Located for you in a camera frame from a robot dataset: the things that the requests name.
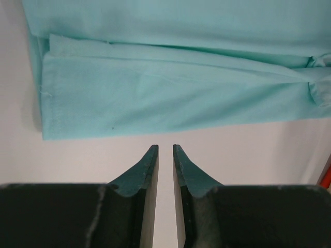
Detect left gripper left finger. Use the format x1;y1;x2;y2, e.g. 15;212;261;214
1;145;159;247

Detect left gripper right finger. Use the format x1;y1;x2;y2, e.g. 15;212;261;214
173;145;330;247

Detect teal green t shirt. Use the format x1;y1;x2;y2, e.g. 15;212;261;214
22;1;330;140

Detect folded orange t shirt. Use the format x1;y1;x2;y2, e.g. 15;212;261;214
319;157;330;191

